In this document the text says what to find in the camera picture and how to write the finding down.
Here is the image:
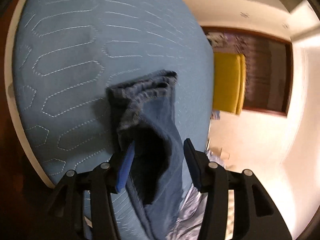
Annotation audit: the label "brown framed curtained window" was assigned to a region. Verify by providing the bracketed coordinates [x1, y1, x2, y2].
[202, 26, 293, 117]

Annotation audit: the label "yellow armchair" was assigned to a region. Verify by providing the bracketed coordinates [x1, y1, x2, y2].
[213, 52, 246, 115]

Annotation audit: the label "grey crumpled blanket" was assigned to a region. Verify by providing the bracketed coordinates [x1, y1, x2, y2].
[166, 151, 234, 239]

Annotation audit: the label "dark blue denim jeans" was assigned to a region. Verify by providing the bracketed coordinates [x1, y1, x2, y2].
[107, 70, 184, 239]

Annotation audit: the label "blue quilted bed cover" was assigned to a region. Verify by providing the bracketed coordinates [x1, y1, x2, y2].
[11, 0, 214, 239]

